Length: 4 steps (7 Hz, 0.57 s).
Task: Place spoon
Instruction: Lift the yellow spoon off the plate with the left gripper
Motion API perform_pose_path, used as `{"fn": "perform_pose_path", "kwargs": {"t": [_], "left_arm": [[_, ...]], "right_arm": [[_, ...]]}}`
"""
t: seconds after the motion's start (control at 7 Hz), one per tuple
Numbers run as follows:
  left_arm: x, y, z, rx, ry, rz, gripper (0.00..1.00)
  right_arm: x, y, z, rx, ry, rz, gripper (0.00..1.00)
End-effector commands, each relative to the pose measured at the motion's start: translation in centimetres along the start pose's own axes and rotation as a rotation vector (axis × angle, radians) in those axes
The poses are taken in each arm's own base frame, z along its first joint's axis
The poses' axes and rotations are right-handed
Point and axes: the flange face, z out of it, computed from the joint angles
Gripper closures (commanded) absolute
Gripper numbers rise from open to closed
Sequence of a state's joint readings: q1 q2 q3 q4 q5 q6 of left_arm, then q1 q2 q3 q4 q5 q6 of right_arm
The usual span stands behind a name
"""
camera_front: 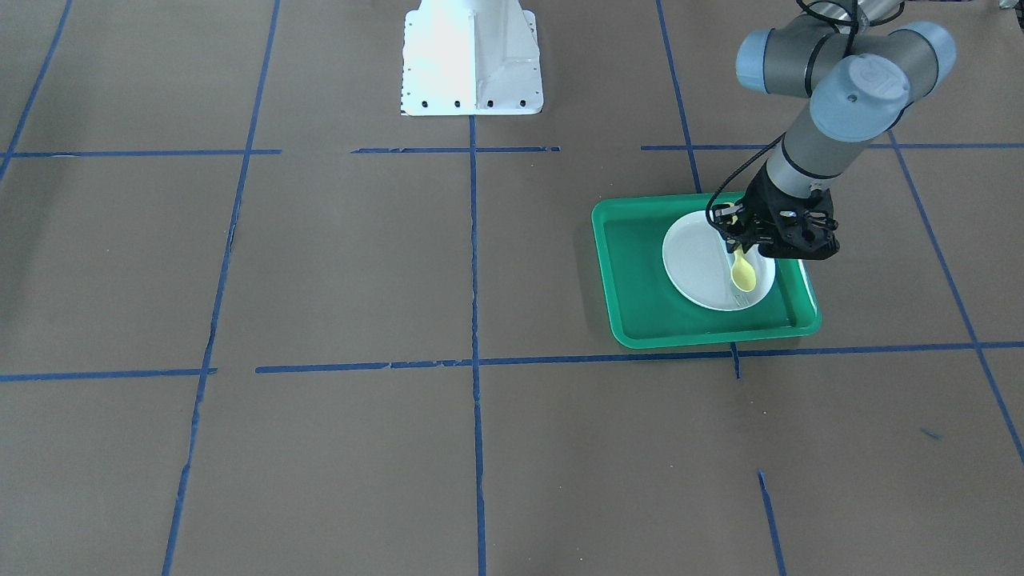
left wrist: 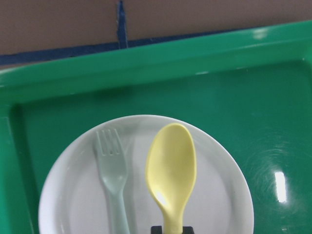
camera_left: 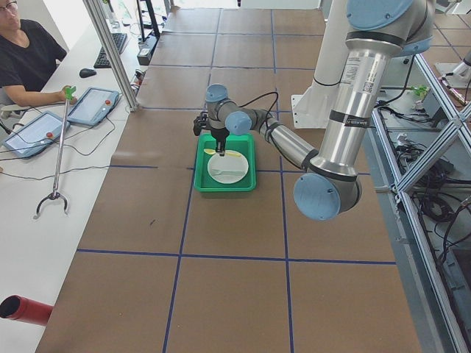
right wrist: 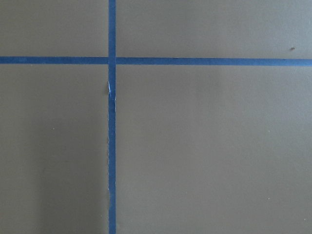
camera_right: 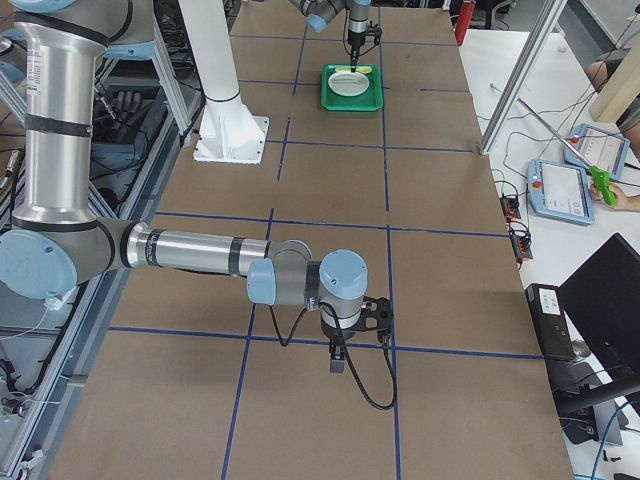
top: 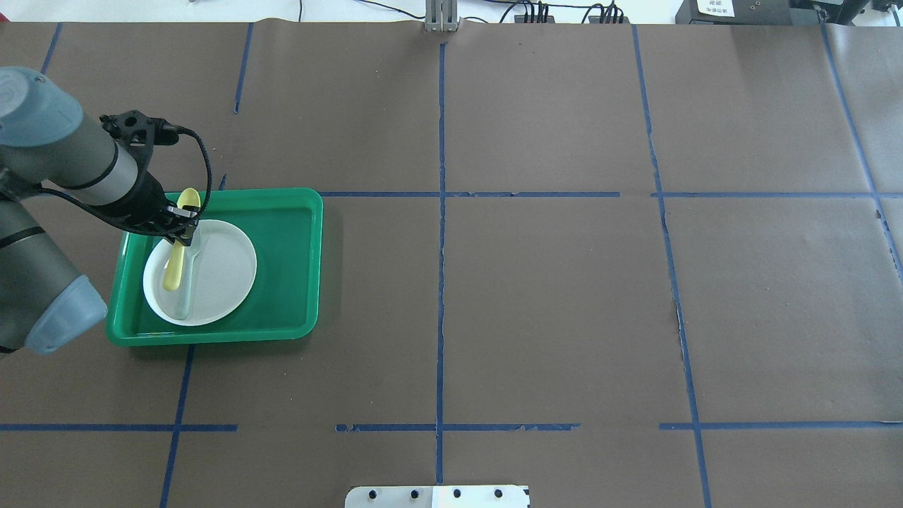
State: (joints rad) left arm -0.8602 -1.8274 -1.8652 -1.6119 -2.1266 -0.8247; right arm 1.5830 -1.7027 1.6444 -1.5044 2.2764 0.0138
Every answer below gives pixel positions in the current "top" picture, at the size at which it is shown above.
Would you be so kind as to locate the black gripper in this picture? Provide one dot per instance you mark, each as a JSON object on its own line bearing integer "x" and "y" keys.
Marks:
{"x": 144, "y": 202}

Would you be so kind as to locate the yellow plastic spoon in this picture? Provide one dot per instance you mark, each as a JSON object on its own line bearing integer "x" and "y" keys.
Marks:
{"x": 174, "y": 267}

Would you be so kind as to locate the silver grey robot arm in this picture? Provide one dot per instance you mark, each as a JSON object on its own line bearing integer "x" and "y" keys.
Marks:
{"x": 52, "y": 148}

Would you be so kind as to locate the pale green plastic fork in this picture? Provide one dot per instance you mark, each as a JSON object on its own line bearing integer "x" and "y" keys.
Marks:
{"x": 189, "y": 275}

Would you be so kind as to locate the white round plate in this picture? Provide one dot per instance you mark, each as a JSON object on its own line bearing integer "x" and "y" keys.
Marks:
{"x": 222, "y": 275}

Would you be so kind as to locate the green plastic tray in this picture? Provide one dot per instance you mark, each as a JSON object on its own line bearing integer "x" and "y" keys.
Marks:
{"x": 285, "y": 227}

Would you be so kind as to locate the black box white label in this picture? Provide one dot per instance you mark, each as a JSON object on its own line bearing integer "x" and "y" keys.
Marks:
{"x": 743, "y": 13}

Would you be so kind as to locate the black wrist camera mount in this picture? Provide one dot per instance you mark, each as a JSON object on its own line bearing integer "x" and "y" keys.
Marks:
{"x": 135, "y": 129}

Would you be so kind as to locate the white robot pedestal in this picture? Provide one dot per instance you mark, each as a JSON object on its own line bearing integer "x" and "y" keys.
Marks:
{"x": 439, "y": 496}

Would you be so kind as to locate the aluminium frame post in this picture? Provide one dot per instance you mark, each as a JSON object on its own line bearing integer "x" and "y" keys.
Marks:
{"x": 441, "y": 16}

